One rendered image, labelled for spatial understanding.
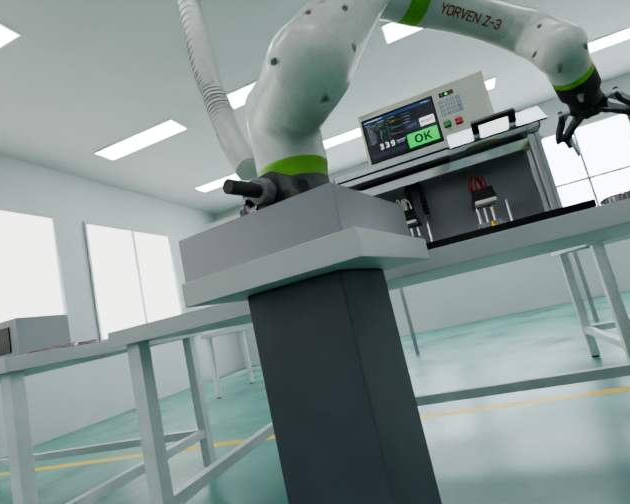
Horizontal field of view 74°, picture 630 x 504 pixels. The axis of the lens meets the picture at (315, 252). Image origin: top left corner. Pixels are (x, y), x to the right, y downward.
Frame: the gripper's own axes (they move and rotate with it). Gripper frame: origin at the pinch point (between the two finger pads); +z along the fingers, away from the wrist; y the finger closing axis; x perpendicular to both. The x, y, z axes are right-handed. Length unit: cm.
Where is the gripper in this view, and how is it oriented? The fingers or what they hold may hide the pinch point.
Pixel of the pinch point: (605, 139)
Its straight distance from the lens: 142.8
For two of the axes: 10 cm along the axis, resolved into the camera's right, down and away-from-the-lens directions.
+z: 6.9, 4.4, 5.7
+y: 7.1, -2.7, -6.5
